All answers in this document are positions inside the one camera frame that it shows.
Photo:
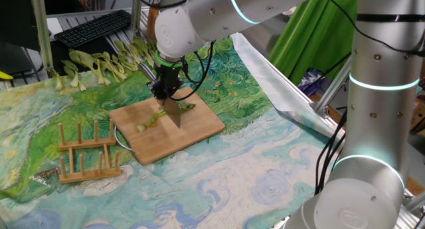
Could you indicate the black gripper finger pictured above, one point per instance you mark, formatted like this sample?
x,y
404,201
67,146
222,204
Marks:
x,y
176,93
157,91

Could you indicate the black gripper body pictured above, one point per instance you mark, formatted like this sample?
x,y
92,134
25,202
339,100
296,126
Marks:
x,y
169,79

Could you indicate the green pakchoi with long stem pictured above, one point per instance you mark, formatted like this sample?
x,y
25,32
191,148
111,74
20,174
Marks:
x,y
186,106

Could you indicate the steel cleaver knife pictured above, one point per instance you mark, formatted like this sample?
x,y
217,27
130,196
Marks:
x,y
172,111

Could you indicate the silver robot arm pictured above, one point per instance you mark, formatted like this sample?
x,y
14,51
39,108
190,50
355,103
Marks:
x,y
365,189

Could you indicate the cut pakchoi stem piece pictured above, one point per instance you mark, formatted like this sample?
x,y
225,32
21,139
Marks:
x,y
141,127
161,113
148,123
154,119

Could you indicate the spare green pakchoi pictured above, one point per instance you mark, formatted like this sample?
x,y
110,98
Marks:
x,y
81,58
74,79
132,54
58,84
110,68
82,87
125,64
142,47
152,46

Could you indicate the wooden cutting board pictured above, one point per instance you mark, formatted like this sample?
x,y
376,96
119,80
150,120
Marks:
x,y
199,129

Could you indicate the cardboard box with orange tape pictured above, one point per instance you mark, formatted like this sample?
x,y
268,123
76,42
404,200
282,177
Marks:
x,y
152,23

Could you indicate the wooden peg dish rack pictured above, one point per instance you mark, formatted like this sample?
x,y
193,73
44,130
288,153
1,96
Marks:
x,y
86,143

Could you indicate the black computer keyboard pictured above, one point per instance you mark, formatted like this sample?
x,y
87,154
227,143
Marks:
x,y
93,28

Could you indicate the painted landscape tablecloth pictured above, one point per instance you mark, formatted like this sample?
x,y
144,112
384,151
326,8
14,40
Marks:
x,y
232,176

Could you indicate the black desk mat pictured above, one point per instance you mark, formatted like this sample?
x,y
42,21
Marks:
x,y
58,51

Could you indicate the blue white patterned bag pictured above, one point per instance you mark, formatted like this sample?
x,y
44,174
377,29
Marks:
x,y
310,81

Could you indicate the clear plastic bag of screws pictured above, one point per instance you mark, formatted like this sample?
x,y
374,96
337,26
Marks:
x,y
46,174

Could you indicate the green curtain cloth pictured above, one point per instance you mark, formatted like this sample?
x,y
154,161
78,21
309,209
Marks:
x,y
315,49

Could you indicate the small yellow object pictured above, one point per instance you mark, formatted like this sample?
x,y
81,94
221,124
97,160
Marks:
x,y
5,76

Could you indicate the black monitor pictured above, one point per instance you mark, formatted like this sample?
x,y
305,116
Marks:
x,y
16,20

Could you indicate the aluminium frame post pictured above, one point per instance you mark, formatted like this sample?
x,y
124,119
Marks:
x,y
41,30
136,13

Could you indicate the slanted aluminium frame beam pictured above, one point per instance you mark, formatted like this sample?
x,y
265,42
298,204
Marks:
x,y
332,88

